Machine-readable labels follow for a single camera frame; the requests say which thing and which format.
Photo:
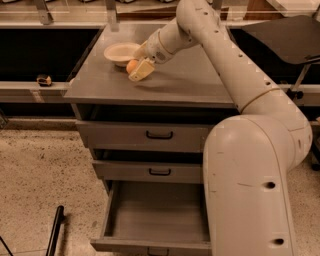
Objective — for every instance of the grey drawer cabinet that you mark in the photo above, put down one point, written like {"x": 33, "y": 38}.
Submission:
{"x": 184, "y": 91}

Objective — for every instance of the white bowl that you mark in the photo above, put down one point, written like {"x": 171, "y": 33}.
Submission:
{"x": 121, "y": 53}

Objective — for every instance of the black bar on floor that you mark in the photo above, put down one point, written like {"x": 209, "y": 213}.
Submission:
{"x": 58, "y": 220}

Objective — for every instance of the grey middle drawer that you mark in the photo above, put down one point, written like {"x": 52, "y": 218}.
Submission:
{"x": 148, "y": 171}

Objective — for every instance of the grey drawer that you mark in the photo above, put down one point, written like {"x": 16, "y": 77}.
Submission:
{"x": 148, "y": 171}
{"x": 143, "y": 137}
{"x": 155, "y": 219}

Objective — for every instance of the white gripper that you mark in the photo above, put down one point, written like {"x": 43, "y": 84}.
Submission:
{"x": 154, "y": 47}

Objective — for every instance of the grey top drawer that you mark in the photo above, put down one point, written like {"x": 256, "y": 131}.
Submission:
{"x": 143, "y": 137}

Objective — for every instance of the orange fruit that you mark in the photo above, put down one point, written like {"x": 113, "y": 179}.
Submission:
{"x": 131, "y": 65}

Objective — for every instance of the black stand with tray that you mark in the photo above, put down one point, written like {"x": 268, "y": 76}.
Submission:
{"x": 291, "y": 57}

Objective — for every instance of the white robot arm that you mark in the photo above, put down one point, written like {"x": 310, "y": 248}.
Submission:
{"x": 246, "y": 158}

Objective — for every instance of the grey bottom drawer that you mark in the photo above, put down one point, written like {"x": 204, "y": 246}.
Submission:
{"x": 155, "y": 219}

